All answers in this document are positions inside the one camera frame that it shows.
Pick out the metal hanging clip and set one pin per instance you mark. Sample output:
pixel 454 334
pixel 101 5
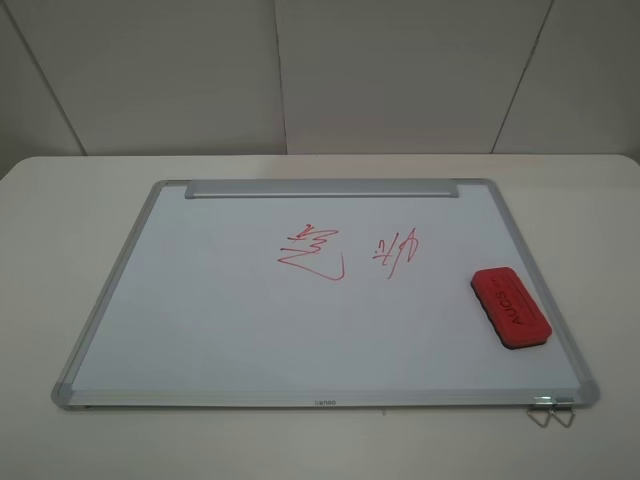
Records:
pixel 541 411
pixel 562 411

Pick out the red whiteboard eraser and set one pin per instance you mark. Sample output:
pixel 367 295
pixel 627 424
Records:
pixel 513 313

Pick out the left metal hanging clip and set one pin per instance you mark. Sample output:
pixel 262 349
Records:
pixel 541 411

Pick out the right metal hanging clip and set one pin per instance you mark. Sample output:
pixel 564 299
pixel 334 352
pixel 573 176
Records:
pixel 562 411

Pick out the white whiteboard with aluminium frame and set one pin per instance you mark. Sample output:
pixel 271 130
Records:
pixel 316 294

